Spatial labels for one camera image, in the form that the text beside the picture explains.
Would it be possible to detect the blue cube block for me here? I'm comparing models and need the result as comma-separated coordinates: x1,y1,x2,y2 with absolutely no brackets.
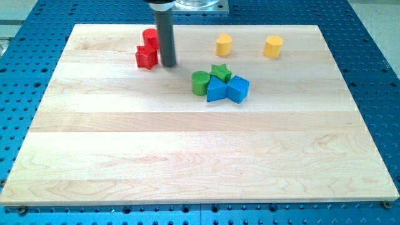
226,76,250,104

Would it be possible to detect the green cylinder block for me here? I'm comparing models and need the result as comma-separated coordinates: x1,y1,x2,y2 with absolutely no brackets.
191,71,211,96

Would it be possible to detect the green star block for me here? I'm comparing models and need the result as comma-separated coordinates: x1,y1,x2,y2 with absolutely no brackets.
209,64,232,83

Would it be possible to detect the blue triangle block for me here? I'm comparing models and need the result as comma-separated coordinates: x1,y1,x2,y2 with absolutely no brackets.
207,76,227,102

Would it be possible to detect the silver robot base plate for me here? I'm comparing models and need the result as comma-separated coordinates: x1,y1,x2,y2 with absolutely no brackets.
172,0,229,15

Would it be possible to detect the light wooden board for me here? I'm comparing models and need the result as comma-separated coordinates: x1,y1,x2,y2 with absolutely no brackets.
1,24,399,206

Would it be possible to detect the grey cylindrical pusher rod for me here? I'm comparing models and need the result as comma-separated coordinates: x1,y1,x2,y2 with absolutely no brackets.
154,9,176,67

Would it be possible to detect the red star block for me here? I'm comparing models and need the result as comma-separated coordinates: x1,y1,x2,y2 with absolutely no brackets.
135,45,159,70

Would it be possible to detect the black and white rod mount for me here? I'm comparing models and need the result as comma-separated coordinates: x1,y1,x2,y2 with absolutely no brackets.
144,0,175,12

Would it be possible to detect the yellow hexagon block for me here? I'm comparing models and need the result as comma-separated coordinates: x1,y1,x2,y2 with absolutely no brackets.
263,35,284,58

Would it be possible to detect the red round block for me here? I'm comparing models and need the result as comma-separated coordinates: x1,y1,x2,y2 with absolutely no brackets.
142,28,159,50

